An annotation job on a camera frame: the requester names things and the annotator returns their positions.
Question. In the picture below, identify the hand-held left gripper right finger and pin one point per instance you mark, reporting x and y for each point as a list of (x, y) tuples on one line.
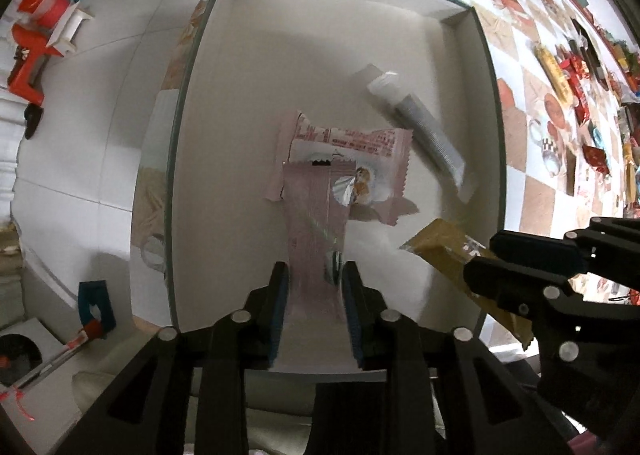
[(352, 320)]

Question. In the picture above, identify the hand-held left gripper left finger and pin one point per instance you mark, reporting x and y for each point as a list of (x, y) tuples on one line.
[(277, 315)]

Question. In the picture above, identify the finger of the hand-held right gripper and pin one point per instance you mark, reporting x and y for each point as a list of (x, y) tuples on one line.
[(540, 250), (500, 280)]

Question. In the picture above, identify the yellow snack packet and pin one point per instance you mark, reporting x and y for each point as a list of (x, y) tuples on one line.
[(440, 245)]

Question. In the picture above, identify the pink snack packet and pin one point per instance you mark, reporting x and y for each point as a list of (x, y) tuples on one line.
[(350, 140), (310, 235)]

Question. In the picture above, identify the white snack roll clear wrapper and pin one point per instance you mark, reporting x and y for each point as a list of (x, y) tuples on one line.
[(425, 125)]

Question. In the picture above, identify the rectangular storage tray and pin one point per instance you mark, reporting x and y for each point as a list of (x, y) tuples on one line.
[(300, 35)]

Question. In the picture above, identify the scattered snack packets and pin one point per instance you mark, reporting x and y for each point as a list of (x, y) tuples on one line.
[(575, 90)]

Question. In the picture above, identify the red pen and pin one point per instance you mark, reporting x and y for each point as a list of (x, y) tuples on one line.
[(65, 347)]

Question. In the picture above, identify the white box black disc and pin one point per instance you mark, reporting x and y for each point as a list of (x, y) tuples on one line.
[(45, 385)]

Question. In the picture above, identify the orange red hand tool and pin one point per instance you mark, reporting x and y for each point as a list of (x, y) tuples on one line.
[(30, 65)]

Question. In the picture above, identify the white plastic holder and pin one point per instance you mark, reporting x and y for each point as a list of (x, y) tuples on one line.
[(70, 27)]

